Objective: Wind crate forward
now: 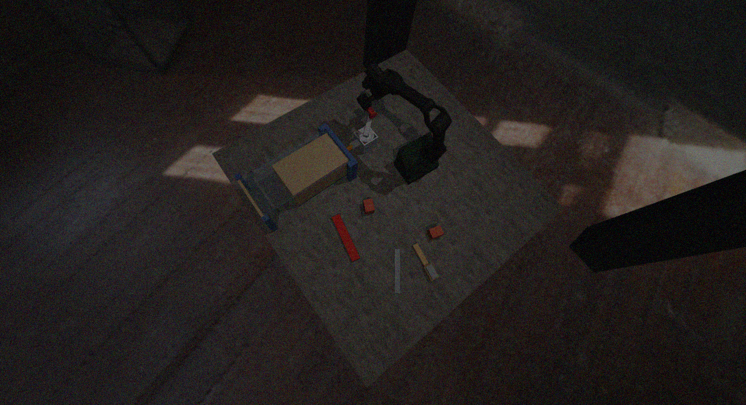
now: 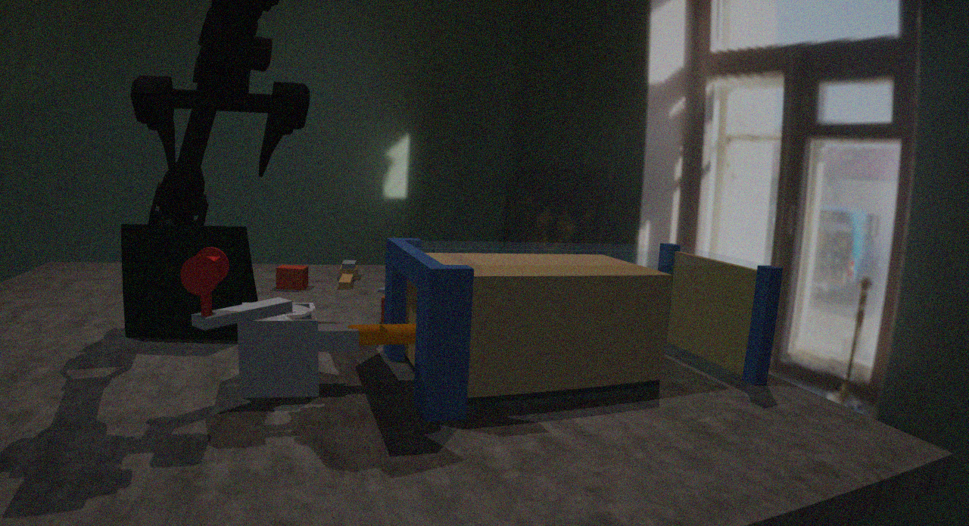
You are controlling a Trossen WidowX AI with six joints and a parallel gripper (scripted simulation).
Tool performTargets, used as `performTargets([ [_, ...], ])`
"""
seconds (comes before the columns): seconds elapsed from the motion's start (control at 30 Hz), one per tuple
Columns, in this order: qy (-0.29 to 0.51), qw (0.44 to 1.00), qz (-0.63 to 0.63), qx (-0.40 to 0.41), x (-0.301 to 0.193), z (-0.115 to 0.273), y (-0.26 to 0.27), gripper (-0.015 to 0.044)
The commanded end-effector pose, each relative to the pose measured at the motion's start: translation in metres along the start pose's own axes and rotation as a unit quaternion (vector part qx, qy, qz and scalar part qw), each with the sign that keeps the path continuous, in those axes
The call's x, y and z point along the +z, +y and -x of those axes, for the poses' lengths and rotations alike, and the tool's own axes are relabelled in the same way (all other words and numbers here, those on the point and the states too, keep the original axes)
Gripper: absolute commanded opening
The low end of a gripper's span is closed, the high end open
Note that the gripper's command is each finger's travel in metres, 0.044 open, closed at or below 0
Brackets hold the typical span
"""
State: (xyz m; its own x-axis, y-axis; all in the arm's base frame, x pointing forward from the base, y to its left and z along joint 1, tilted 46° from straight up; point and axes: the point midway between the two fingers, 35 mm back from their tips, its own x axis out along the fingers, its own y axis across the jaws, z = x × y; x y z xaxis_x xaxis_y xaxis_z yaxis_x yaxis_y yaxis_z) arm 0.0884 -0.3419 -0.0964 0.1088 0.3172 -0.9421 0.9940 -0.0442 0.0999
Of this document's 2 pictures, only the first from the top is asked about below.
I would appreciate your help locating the reddish-brown box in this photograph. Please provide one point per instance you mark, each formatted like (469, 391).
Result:
(435, 232)
(368, 206)

